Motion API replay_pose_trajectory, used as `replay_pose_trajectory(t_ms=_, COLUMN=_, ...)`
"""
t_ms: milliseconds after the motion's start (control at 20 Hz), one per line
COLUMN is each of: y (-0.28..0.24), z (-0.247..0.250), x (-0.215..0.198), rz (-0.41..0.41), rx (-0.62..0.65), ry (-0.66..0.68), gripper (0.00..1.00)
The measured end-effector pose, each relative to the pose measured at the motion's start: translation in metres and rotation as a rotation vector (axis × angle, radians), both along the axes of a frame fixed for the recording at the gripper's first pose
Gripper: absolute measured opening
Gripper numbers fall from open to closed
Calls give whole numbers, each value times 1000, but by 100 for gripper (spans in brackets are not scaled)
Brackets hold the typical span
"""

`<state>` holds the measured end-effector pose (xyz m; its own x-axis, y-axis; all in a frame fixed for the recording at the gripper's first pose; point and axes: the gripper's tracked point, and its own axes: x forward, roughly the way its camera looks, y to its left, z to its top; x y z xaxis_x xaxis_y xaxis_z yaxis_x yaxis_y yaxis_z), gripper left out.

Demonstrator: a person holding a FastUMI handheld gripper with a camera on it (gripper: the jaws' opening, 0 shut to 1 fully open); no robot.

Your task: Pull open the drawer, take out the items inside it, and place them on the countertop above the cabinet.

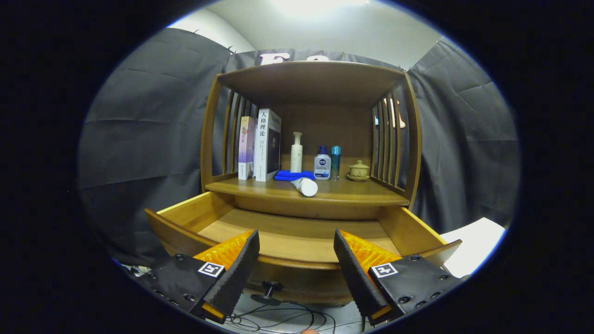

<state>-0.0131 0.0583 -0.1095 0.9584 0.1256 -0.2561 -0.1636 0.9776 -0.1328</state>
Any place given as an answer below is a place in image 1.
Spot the black drawer knob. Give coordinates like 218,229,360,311
251,280,284,306

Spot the wooden cabinet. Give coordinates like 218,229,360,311
145,60,462,307

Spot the teal bottle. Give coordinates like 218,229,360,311
330,146,342,180

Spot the white pump bottle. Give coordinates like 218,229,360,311
290,131,303,173

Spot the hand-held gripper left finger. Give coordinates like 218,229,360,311
137,230,260,324

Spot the ceramic lidded teacup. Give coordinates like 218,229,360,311
347,160,371,182

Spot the blue folded cloth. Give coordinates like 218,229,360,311
274,170,315,181

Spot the black backdrop cloth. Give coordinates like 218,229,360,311
78,28,523,267

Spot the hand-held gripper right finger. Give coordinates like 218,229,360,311
333,229,465,325

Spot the white tube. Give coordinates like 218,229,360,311
290,177,319,197

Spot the wooden countertop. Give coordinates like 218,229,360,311
205,174,410,207

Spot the white board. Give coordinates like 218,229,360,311
439,217,507,279

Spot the purple book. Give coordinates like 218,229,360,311
238,116,257,180

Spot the white book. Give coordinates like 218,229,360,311
254,108,282,182

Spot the wooden drawer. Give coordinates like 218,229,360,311
145,191,462,307

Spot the white bottle with blue cap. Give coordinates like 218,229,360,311
314,146,332,180

